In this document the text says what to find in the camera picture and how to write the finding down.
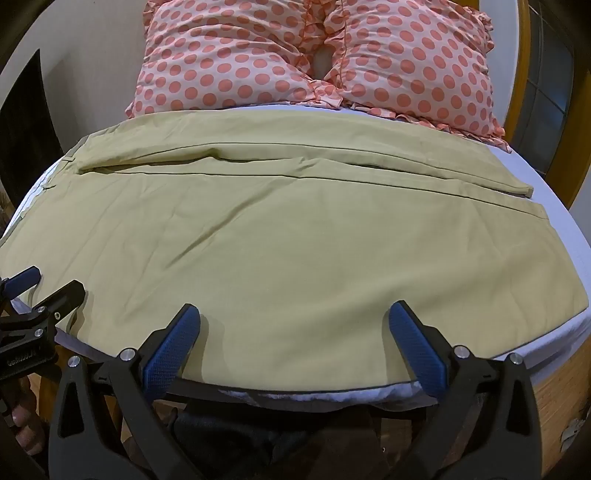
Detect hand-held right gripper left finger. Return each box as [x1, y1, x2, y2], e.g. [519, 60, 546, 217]
[48, 303, 204, 480]

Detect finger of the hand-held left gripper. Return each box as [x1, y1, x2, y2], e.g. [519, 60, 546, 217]
[0, 265, 42, 302]
[0, 280, 88, 345]

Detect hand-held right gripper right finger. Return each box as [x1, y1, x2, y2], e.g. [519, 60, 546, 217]
[389, 300, 544, 480]

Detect khaki pants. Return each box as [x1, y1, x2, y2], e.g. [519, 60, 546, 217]
[0, 109, 588, 394]

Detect person's left hand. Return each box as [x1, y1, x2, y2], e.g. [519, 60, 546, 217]
[11, 378, 48, 457]

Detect dark door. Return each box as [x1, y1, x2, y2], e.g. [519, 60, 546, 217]
[0, 48, 64, 197]

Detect pink polka dot pillow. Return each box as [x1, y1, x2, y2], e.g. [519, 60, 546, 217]
[323, 0, 511, 154]
[124, 0, 343, 119]

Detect wooden framed window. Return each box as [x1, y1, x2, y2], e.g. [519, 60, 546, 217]
[502, 0, 591, 209]

